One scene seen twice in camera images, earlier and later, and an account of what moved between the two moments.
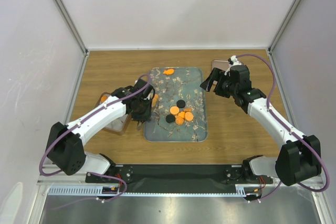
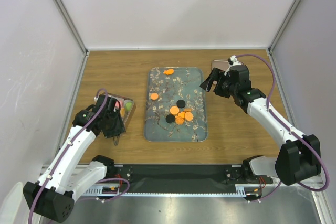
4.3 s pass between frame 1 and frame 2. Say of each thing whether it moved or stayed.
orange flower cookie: stayed
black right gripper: stayed
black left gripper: moved
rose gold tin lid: stayed
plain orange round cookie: moved
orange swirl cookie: stayed
